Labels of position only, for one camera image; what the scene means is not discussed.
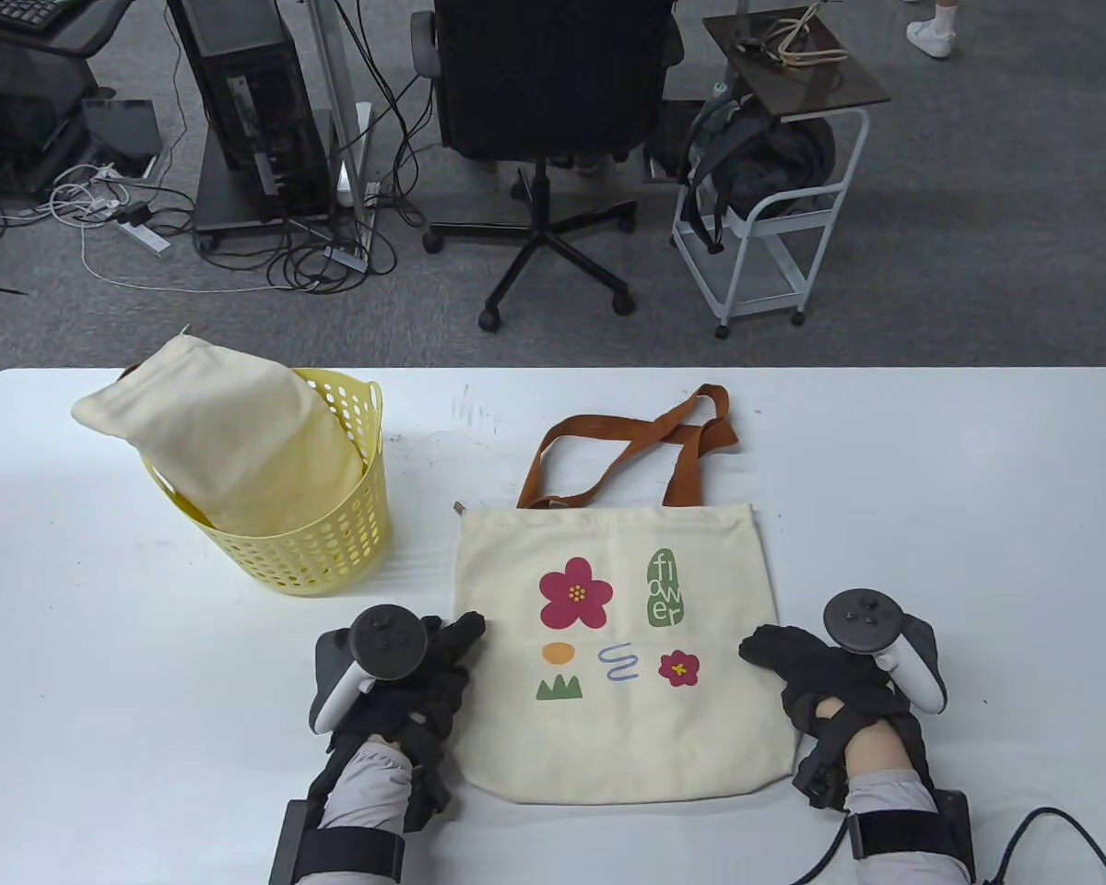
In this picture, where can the grey power strip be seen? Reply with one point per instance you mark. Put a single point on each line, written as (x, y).
(348, 258)

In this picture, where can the black desk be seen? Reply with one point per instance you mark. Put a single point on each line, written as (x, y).
(92, 23)

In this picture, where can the black office chair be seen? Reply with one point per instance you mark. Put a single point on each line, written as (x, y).
(553, 74)

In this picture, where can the black backpack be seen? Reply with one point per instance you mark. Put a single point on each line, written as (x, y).
(774, 157)

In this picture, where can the cream canvas bag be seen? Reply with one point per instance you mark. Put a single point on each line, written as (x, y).
(240, 442)

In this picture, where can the person's left hand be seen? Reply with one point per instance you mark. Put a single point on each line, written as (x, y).
(442, 682)

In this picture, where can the white power strip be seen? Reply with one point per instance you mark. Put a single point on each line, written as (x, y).
(147, 238)

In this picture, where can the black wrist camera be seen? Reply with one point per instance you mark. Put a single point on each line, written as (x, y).
(816, 774)
(431, 793)

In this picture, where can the grey white handheld controller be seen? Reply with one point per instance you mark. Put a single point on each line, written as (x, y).
(382, 641)
(862, 618)

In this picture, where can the flower print canvas bag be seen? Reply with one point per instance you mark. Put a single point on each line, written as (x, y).
(608, 737)

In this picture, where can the grey metal stand base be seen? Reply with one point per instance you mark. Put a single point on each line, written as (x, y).
(221, 198)

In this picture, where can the black armband sensor pack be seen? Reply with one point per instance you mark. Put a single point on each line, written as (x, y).
(350, 857)
(903, 834)

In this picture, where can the black keyboard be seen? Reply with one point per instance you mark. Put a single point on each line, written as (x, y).
(18, 11)

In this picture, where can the yellow perforated plastic basket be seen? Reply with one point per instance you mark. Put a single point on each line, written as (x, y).
(332, 553)

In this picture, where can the person's right forearm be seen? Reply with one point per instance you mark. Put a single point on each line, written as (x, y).
(889, 784)

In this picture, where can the dark mesh chair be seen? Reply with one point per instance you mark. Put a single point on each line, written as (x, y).
(9, 120)

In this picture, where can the dark brown board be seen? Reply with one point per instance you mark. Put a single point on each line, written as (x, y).
(820, 88)

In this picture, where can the person's left forearm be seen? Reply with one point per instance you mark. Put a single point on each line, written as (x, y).
(364, 784)

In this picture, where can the black laptop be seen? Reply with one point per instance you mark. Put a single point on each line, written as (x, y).
(124, 124)

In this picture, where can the grey metal desk leg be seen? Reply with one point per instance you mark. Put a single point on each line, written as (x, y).
(332, 74)

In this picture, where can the person's right hand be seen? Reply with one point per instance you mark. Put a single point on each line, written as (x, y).
(811, 673)

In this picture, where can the white rolling cart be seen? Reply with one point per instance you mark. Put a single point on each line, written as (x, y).
(758, 277)

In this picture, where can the black computer tower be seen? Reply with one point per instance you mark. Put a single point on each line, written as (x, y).
(240, 64)

